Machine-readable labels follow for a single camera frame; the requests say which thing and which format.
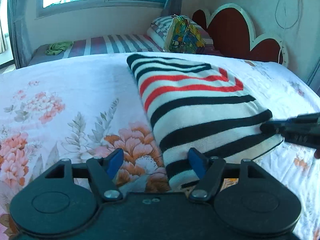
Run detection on striped knit children's sweater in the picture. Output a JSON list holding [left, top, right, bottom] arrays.
[[127, 54, 282, 191]]

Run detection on person's hand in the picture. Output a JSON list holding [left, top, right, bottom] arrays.
[[314, 149, 320, 159]]

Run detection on red white scalloped headboard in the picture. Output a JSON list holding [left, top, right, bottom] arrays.
[[192, 3, 289, 67]]

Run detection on green cloth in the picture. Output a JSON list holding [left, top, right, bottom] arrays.
[[44, 41, 73, 56]]

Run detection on balcony window with curtain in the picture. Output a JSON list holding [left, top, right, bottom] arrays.
[[1, 0, 14, 68]]

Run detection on striped folded pillow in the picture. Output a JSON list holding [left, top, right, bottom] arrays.
[[147, 15, 214, 54]]

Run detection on blue grey left curtain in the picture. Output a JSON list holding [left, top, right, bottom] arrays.
[[7, 0, 32, 69]]

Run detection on white wall cable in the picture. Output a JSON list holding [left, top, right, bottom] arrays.
[[274, 0, 304, 65]]

